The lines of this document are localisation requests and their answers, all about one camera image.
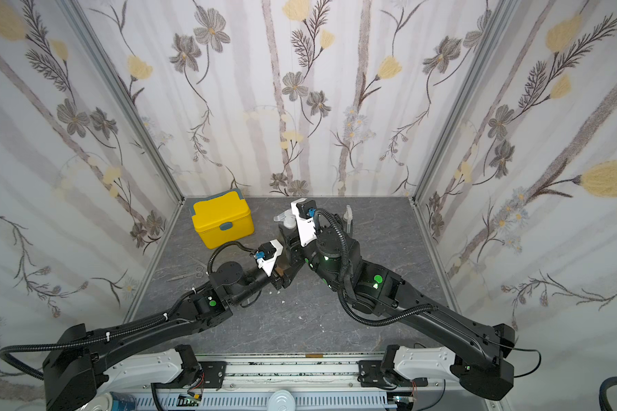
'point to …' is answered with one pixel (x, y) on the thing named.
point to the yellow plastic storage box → (222, 218)
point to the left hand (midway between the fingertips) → (295, 250)
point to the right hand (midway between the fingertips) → (292, 227)
